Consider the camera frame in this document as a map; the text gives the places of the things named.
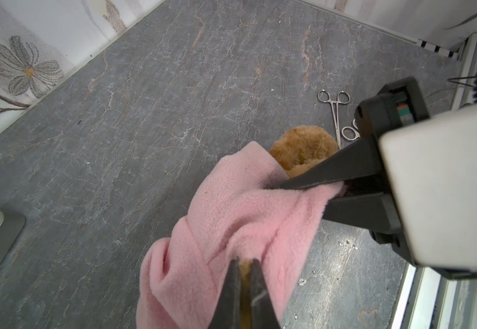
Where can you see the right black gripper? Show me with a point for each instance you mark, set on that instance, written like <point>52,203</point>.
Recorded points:
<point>373,205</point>

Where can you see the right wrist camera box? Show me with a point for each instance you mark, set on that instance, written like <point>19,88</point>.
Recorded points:
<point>432,170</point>

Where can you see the pink fleece bear hoodie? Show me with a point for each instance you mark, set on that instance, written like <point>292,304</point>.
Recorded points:
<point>238,212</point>

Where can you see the brown teddy bear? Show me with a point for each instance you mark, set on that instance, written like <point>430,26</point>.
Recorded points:
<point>297,151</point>

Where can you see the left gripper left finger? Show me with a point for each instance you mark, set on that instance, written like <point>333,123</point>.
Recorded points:
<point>228,309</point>

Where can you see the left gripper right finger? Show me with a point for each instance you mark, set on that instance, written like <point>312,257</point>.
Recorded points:
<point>263,315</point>

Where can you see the small black scissors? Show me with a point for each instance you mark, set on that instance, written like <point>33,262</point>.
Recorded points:
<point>342,98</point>

